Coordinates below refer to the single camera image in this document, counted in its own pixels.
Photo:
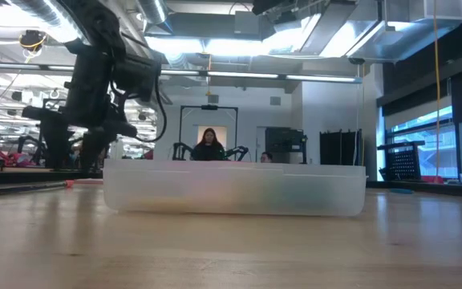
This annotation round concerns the long ceiling tube light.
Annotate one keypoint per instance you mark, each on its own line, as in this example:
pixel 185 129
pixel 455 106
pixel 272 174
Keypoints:
pixel 243 74

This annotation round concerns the silver round air duct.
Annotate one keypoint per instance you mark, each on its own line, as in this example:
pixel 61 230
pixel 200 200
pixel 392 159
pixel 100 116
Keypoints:
pixel 155 12

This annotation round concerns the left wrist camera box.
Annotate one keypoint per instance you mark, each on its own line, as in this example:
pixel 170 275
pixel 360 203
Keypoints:
pixel 139 76

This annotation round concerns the pink and clear pencil case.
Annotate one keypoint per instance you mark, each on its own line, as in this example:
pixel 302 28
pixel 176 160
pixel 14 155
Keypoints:
pixel 235 192

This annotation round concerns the black gantry frame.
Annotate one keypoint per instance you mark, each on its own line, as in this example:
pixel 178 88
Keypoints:
pixel 209 107

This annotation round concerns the black perforated cart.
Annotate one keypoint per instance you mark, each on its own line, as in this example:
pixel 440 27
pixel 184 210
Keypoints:
pixel 403 162

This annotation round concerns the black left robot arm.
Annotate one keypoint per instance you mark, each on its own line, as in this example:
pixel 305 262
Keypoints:
pixel 94 24

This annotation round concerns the black background robot arm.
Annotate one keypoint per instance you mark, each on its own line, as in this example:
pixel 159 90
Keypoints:
pixel 237 152
pixel 181 151

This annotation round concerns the red equipment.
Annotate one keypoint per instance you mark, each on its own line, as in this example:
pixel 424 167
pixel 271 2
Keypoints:
pixel 10 158

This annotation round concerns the black equipment rack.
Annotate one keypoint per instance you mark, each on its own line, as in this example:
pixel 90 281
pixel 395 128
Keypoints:
pixel 285 140

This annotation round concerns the large metal ceiling duct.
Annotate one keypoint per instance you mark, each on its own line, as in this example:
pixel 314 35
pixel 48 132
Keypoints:
pixel 395 32

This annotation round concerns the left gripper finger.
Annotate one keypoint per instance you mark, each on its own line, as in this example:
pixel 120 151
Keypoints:
pixel 94 150
pixel 56 144

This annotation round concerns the grey wall speaker box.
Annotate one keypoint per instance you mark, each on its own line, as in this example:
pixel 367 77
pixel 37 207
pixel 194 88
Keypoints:
pixel 275 100
pixel 213 99

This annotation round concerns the person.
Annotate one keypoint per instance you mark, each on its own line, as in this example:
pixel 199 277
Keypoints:
pixel 209 150
pixel 267 157

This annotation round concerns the black folding panels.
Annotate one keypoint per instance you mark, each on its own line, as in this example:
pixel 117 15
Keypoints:
pixel 339 148

